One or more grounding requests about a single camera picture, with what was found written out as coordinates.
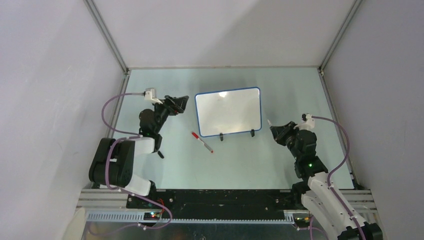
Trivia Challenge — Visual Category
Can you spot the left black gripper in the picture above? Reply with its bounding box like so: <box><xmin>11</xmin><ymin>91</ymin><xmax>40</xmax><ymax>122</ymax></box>
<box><xmin>151</xmin><ymin>95</ymin><xmax>189</xmax><ymax>134</ymax></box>

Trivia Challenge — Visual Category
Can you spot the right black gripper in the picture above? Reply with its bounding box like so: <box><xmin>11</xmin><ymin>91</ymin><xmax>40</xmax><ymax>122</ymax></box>
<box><xmin>270</xmin><ymin>121</ymin><xmax>302</xmax><ymax>161</ymax></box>

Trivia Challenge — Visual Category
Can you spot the blue framed whiteboard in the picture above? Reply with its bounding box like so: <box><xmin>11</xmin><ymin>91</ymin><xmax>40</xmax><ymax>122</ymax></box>
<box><xmin>194</xmin><ymin>86</ymin><xmax>263</xmax><ymax>138</ymax></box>

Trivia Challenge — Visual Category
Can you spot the black marker cap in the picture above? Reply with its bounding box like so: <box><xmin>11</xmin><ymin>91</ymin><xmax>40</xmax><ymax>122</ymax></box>
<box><xmin>157</xmin><ymin>151</ymin><xmax>165</xmax><ymax>159</ymax></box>

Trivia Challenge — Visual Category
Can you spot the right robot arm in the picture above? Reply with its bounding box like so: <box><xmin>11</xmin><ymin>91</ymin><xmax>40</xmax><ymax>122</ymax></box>
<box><xmin>269</xmin><ymin>121</ymin><xmax>384</xmax><ymax>240</ymax></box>

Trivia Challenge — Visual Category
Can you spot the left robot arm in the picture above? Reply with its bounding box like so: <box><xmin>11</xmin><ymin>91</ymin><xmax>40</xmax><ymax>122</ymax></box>
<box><xmin>88</xmin><ymin>95</ymin><xmax>189</xmax><ymax>208</ymax></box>

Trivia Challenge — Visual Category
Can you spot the red whiteboard marker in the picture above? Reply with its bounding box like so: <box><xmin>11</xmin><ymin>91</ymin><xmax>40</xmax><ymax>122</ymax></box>
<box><xmin>191</xmin><ymin>131</ymin><xmax>214</xmax><ymax>154</ymax></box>

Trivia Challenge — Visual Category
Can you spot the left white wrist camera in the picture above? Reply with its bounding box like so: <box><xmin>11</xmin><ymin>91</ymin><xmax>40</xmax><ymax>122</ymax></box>
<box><xmin>143</xmin><ymin>88</ymin><xmax>164</xmax><ymax>105</ymax></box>

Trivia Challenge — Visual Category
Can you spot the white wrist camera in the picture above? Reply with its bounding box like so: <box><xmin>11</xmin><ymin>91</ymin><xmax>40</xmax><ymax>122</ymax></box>
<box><xmin>143</xmin><ymin>88</ymin><xmax>164</xmax><ymax>105</ymax></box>
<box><xmin>294</xmin><ymin>113</ymin><xmax>315</xmax><ymax>131</ymax></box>

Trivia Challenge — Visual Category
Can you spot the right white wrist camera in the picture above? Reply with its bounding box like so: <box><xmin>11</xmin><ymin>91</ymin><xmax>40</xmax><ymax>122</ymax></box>
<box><xmin>294</xmin><ymin>113</ymin><xmax>315</xmax><ymax>131</ymax></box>

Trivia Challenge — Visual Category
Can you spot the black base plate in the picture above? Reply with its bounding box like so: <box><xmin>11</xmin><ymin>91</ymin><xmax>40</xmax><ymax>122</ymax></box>
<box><xmin>125</xmin><ymin>188</ymin><xmax>324</xmax><ymax>221</ymax></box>

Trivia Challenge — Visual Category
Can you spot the aluminium frame rail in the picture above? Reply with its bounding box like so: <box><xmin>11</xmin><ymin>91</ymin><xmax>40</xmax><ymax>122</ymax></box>
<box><xmin>76</xmin><ymin>188</ymin><xmax>379</xmax><ymax>225</ymax></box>

